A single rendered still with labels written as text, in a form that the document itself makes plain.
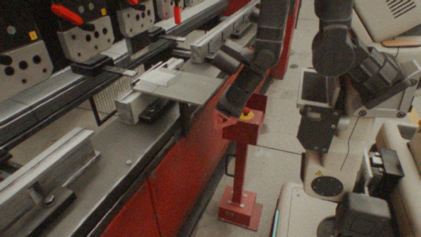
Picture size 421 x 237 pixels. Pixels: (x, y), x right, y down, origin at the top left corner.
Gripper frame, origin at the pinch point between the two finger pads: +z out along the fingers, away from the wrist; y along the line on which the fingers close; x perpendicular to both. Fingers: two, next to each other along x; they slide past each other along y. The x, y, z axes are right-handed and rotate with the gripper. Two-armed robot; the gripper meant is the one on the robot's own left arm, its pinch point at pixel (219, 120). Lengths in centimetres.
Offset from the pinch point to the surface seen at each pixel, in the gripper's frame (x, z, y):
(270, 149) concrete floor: 57, 83, -105
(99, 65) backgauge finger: -48, 22, -17
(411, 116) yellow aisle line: 166, 27, -194
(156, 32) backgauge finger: -46, 20, -57
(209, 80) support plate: -9.3, 4.3, -21.6
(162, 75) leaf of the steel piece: -25.0, 12.1, -19.6
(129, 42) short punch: -37.2, 2.3, -12.4
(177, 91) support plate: -16.0, 7.7, -10.7
